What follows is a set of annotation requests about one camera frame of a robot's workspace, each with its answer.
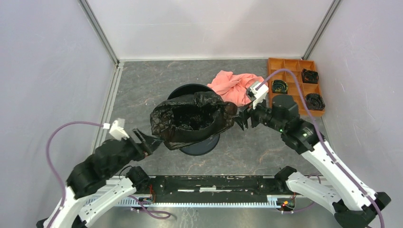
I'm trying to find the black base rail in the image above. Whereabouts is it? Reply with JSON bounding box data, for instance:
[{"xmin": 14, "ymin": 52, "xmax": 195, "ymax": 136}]
[{"xmin": 136, "ymin": 175, "xmax": 294, "ymax": 203}]

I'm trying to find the rolled trash bag top right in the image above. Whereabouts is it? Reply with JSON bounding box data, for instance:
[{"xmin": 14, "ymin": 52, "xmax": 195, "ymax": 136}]
[{"xmin": 301, "ymin": 68, "xmax": 319, "ymax": 84}]

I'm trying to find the pink crumpled cloth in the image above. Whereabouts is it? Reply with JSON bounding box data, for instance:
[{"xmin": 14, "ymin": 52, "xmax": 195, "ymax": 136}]
[{"xmin": 207, "ymin": 70, "xmax": 264, "ymax": 107}]

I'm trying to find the white toothed cable duct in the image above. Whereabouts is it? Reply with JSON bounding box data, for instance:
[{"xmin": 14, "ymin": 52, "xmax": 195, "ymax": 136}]
[{"xmin": 85, "ymin": 196, "xmax": 281, "ymax": 209}]

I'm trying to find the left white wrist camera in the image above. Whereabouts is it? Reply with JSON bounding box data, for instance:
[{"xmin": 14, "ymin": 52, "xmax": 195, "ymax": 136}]
[{"xmin": 103, "ymin": 118, "xmax": 129, "ymax": 141}]

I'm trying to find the rolled trash bag bottom right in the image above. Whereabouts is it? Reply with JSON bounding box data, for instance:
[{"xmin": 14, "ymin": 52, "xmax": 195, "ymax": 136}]
[{"xmin": 305, "ymin": 93, "xmax": 326, "ymax": 111}]

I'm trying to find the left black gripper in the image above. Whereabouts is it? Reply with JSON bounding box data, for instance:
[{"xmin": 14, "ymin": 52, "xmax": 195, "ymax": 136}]
[{"xmin": 108, "ymin": 126, "xmax": 165, "ymax": 177}]

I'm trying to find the rolled trash bag with yellow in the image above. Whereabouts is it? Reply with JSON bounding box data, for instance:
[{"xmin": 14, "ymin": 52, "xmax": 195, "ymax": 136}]
[{"xmin": 271, "ymin": 79, "xmax": 288, "ymax": 94}]

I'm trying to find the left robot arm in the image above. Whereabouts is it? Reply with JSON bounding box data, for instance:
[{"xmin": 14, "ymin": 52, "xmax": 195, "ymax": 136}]
[{"xmin": 36, "ymin": 129, "xmax": 162, "ymax": 228}]

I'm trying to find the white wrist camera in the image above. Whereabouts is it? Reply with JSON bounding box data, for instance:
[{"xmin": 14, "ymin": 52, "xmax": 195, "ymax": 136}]
[
  {"xmin": 246, "ymin": 81, "xmax": 269, "ymax": 109},
  {"xmin": 103, "ymin": 118, "xmax": 129, "ymax": 141}
]

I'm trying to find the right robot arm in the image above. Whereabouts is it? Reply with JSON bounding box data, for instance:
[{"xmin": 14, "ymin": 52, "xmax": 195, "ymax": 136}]
[{"xmin": 237, "ymin": 95, "xmax": 391, "ymax": 228}]

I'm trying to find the black plastic trash bag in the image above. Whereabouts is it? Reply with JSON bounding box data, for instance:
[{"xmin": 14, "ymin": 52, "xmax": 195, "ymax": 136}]
[{"xmin": 150, "ymin": 91, "xmax": 238, "ymax": 150}]

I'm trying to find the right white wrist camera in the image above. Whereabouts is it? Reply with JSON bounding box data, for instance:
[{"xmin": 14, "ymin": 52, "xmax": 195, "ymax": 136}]
[{"xmin": 246, "ymin": 81, "xmax": 269, "ymax": 109}]

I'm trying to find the dark blue trash bin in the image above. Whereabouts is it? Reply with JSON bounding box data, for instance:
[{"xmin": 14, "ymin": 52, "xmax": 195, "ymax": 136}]
[{"xmin": 168, "ymin": 84, "xmax": 220, "ymax": 156}]

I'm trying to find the orange wooden compartment tray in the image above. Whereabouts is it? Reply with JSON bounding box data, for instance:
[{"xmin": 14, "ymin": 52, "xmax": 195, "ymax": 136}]
[{"xmin": 267, "ymin": 58, "xmax": 321, "ymax": 116}]

